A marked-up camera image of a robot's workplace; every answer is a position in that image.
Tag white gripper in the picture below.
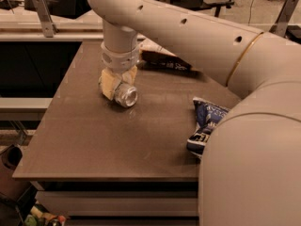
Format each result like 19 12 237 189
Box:
99 42 139 101

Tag silver green 7up can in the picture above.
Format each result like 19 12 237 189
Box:
112 82 137 108

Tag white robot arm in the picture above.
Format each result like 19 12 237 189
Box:
88 0 301 226

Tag brown yellow snack bag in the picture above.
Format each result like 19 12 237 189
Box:
139 39 192 71

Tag blue chip bag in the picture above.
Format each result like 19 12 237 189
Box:
186 97 230 158

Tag brown bin with hole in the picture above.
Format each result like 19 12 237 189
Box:
0 145 37 205

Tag colourful items on floor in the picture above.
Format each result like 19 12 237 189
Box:
24 205 67 226

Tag left metal bracket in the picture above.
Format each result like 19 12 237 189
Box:
32 0 57 38

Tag right metal bracket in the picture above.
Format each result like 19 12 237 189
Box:
270 0 300 40

